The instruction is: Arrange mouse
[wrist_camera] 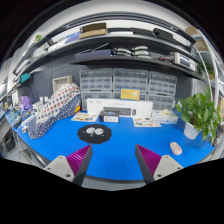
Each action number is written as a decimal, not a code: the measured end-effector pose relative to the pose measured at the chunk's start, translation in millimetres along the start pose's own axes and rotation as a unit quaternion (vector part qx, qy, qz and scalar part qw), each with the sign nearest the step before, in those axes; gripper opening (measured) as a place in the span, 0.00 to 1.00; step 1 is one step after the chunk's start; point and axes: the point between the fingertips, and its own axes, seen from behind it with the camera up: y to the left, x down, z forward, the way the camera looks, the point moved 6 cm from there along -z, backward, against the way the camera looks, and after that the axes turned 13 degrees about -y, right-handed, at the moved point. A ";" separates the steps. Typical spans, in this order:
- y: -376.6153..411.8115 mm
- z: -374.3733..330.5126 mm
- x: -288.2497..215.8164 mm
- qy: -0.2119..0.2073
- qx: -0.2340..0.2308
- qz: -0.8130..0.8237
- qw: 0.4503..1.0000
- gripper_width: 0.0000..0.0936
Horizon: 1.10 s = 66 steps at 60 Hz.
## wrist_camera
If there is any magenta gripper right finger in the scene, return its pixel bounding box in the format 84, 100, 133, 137
135, 145, 182, 184

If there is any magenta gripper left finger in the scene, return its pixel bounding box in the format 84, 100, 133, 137
44, 145, 93, 186

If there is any pink computer mouse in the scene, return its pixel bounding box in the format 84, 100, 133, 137
170, 142, 182, 155

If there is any black round mouse pad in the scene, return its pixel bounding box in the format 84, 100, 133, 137
77, 124, 112, 144

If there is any blue table mat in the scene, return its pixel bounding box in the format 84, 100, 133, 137
17, 117, 213, 180

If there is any right printed leaflet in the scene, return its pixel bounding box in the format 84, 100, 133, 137
133, 118, 160, 128

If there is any printed leaflet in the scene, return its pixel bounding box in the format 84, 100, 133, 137
72, 112, 98, 122
133, 118, 160, 128

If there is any white plant pot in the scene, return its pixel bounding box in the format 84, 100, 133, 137
184, 122, 200, 140

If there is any white blue product box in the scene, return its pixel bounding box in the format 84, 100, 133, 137
152, 109, 178, 124

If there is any left printed leaflet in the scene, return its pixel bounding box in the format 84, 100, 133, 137
72, 112, 98, 122

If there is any small black box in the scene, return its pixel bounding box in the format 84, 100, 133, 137
99, 111, 119, 123

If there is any long white keyboard box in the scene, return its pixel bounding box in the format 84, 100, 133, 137
86, 98, 153, 118

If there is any patterned fabric cloth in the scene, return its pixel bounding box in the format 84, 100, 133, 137
27, 83, 81, 139

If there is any green potted plant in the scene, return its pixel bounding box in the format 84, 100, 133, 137
175, 86, 221, 143

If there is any yellow card sign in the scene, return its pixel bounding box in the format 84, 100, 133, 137
120, 88, 140, 101

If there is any right grey drawer cabinet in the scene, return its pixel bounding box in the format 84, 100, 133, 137
148, 72, 177, 110

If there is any grey drawer cabinet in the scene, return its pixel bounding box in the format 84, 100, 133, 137
148, 72, 177, 110
80, 69, 112, 111
113, 68, 148, 93

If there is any purple bag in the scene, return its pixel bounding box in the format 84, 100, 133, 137
19, 96, 32, 111

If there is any white framed box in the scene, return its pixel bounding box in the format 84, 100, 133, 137
52, 76, 73, 92

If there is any left grey drawer cabinet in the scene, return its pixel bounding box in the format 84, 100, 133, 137
80, 69, 112, 111

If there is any middle grey drawer cabinet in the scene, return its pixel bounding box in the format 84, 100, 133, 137
113, 68, 148, 93

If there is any white electronic device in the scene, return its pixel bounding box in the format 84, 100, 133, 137
171, 52, 196, 71

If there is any white headset on shelf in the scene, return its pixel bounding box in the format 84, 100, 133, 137
114, 45, 150, 57

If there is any dark blue flat box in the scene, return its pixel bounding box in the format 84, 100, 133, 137
75, 49, 111, 60

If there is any black device on shelf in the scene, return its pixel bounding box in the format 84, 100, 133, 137
153, 28, 173, 41

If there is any cardboard box on shelf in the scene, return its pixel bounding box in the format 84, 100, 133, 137
79, 23, 108, 39

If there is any lower wall shelf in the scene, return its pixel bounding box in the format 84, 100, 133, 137
69, 56, 203, 80

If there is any wall shelf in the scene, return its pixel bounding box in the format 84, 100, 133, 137
69, 56, 203, 80
13, 33, 197, 76

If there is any upper wall shelf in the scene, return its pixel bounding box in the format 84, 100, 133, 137
13, 33, 197, 76

